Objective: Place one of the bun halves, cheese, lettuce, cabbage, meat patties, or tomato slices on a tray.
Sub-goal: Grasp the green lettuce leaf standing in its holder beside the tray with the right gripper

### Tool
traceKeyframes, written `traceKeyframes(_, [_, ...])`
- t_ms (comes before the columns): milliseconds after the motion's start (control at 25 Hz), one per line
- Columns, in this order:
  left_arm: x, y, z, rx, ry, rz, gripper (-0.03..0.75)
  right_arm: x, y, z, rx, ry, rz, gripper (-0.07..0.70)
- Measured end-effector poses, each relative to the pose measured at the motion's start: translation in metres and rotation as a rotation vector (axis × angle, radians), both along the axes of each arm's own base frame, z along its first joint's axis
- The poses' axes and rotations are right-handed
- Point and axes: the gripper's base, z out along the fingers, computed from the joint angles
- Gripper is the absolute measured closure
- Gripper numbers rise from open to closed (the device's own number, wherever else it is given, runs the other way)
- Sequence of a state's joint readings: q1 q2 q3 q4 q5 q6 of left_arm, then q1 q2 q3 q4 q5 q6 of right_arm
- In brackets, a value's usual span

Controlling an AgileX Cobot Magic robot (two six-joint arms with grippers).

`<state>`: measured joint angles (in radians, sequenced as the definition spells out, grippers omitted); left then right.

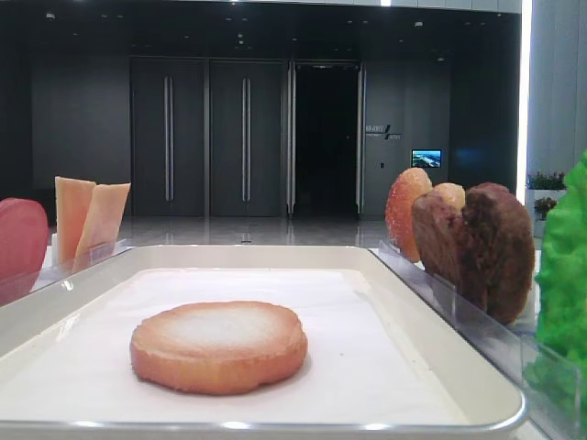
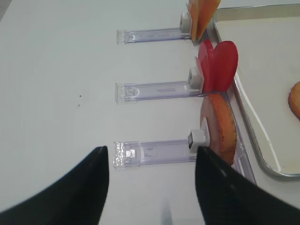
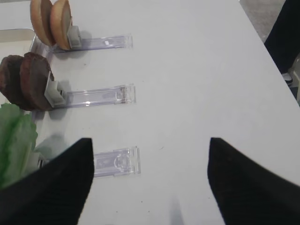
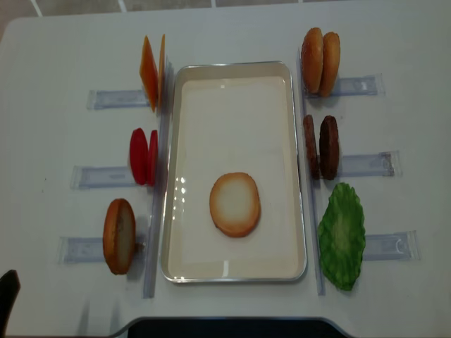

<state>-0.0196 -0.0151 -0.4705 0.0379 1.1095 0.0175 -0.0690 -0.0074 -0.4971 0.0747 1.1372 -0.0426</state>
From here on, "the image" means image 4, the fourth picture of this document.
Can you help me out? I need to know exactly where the outer red tomato slice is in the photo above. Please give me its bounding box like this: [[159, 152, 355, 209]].
[[129, 128, 149, 185]]

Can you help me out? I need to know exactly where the clear bun pusher track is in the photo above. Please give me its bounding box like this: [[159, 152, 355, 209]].
[[304, 73, 385, 99], [56, 234, 147, 265]]

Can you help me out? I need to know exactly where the bun slice on tray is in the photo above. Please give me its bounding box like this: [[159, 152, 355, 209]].
[[209, 172, 261, 238]]

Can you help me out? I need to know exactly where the clear right bun pusher track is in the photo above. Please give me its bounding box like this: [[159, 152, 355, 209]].
[[304, 73, 385, 99]]

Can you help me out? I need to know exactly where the clear tomato pusher track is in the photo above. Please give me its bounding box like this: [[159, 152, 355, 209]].
[[70, 165, 137, 190]]

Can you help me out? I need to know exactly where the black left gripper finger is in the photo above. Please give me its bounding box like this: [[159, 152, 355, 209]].
[[0, 270, 20, 336]]

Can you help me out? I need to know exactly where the orange cheese slice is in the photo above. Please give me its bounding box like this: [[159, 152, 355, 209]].
[[140, 36, 158, 112], [158, 35, 165, 112]]

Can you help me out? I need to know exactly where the inner orange cheese slice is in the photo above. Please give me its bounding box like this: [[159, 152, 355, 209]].
[[158, 35, 165, 112]]

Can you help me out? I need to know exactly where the upright bun slice left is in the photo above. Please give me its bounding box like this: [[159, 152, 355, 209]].
[[103, 199, 136, 275]]

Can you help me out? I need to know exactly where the dark robot base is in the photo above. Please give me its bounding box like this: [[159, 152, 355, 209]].
[[127, 318, 345, 337]]

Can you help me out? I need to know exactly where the brown bun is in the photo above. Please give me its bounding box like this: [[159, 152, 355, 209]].
[[301, 27, 323, 94], [319, 32, 340, 97]]

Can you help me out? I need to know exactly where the green lettuce leaf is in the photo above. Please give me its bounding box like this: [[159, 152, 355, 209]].
[[318, 182, 366, 292]]

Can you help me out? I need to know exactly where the red tomato slice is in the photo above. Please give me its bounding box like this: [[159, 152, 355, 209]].
[[129, 128, 149, 185], [147, 130, 158, 187]]

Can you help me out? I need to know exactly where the outer orange cheese slice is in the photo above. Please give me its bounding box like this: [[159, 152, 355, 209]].
[[140, 36, 158, 112]]

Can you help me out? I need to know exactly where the outer brown bun top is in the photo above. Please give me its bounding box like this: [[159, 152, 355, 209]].
[[319, 32, 340, 97]]

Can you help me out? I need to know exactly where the inner red tomato slice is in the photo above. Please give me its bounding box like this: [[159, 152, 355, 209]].
[[147, 130, 158, 187]]

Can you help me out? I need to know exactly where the outer brown meat patty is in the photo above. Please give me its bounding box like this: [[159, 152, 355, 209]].
[[319, 115, 340, 180]]

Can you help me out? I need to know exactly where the clear lettuce pusher track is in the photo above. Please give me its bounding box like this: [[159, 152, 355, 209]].
[[363, 230, 421, 261]]

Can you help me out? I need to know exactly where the clear patty pusher track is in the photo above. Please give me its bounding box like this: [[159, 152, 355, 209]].
[[337, 151, 402, 177]]

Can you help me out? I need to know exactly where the clear left bun pusher track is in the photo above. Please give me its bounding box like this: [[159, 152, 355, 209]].
[[56, 234, 147, 265]]

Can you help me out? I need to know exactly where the silver metal tray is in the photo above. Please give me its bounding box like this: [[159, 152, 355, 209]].
[[161, 61, 307, 283]]

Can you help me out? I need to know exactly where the clear cheese pusher track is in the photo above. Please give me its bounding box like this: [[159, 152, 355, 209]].
[[87, 89, 150, 110]]

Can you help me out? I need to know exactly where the inner brown bun top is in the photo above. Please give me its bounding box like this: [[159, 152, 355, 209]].
[[301, 27, 323, 94]]

